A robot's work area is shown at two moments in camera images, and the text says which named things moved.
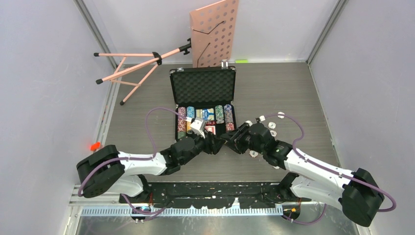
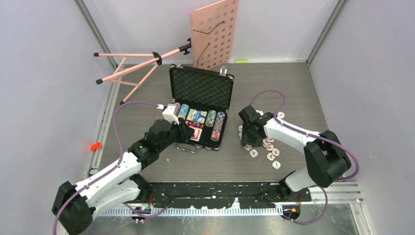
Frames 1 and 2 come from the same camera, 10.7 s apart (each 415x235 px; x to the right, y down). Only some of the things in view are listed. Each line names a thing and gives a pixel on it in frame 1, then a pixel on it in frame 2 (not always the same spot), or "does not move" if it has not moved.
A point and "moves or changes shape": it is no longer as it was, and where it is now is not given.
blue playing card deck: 208,114 to 196,116
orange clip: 95,146 does not move
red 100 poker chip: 253,153 does not move
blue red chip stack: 228,114 to 219,122
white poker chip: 280,116 does not move
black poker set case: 205,100 moves or changes shape
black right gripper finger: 242,145 to 256,141
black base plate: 204,195 does not move
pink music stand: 212,30 does not move
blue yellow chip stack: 190,114 to 184,110
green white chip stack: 219,114 to 211,118
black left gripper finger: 216,144 to 186,131
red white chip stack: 181,121 moves or changes shape
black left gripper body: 199,145 to 173,137
